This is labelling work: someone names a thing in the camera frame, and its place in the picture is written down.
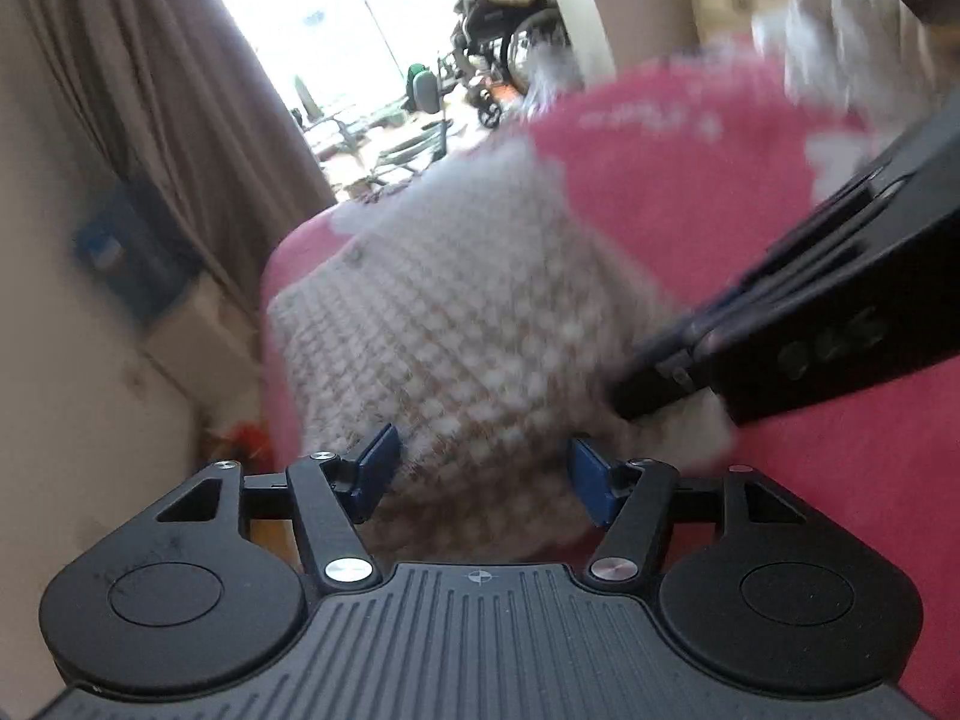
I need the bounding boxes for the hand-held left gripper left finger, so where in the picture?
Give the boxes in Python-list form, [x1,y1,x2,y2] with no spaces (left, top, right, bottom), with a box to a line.
[154,422,402,592]

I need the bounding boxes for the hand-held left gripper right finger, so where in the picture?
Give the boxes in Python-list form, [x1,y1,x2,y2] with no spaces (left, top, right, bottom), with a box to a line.
[566,435,815,592]

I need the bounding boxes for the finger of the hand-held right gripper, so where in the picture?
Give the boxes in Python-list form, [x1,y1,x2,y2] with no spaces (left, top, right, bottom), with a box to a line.
[607,94,960,421]

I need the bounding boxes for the beige houndstooth knit sweater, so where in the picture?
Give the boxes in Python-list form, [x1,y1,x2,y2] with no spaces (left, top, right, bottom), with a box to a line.
[266,139,740,548]

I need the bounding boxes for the pile of cream clothes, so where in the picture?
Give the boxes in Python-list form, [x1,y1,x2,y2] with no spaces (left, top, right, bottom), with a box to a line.
[750,0,938,121]

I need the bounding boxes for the pink printed blanket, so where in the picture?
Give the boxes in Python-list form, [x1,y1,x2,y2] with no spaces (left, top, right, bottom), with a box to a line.
[259,52,960,720]

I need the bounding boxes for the white low cabinet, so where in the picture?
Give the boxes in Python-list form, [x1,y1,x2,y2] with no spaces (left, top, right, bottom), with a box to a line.
[142,274,263,406]

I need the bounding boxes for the blue box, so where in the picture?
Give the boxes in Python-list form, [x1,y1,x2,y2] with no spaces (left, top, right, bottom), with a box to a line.
[71,176,203,323]

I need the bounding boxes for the cream nightstand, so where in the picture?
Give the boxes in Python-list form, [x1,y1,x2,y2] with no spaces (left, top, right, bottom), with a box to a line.
[686,0,796,46]

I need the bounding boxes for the green chair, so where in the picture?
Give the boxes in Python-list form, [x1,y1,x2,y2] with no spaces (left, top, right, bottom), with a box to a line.
[405,64,443,113]

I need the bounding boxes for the wheelchair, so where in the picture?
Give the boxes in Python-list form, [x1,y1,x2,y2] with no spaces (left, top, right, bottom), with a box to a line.
[450,0,578,102]

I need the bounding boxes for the brown curtain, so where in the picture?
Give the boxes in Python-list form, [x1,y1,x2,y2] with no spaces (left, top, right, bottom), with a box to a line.
[15,0,338,316]

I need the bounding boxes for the bright window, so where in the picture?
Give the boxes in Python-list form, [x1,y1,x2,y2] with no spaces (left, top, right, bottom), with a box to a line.
[187,0,556,196]

